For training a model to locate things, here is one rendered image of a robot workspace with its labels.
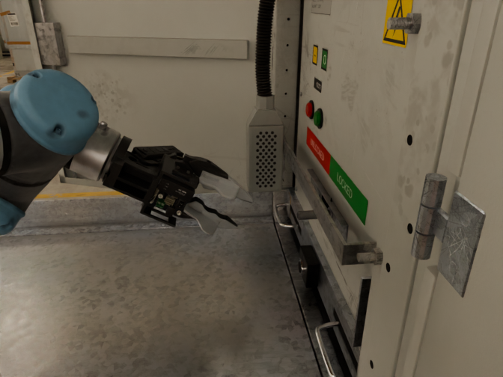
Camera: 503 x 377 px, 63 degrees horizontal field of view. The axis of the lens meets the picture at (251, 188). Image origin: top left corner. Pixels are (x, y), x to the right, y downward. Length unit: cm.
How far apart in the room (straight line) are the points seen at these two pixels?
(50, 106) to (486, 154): 33
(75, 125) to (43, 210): 65
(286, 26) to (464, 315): 74
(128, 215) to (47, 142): 61
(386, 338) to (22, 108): 36
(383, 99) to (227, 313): 43
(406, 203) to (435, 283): 8
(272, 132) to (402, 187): 51
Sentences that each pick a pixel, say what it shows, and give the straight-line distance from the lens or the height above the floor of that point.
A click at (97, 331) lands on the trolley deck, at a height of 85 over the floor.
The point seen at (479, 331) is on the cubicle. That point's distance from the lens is 23.
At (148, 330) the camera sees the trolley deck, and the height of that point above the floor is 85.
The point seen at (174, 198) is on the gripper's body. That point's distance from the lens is 58.
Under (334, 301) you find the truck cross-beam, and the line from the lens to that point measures 64.
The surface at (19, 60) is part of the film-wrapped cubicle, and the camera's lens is 838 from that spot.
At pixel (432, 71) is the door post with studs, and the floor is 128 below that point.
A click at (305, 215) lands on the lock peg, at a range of 64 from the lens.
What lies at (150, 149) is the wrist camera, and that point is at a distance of 63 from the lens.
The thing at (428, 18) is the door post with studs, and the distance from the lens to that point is 30.
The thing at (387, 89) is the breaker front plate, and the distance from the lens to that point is 46.
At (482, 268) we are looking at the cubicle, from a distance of 22.
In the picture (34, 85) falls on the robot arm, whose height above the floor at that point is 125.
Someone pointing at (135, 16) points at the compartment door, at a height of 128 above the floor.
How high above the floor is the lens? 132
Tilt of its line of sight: 25 degrees down
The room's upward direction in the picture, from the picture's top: straight up
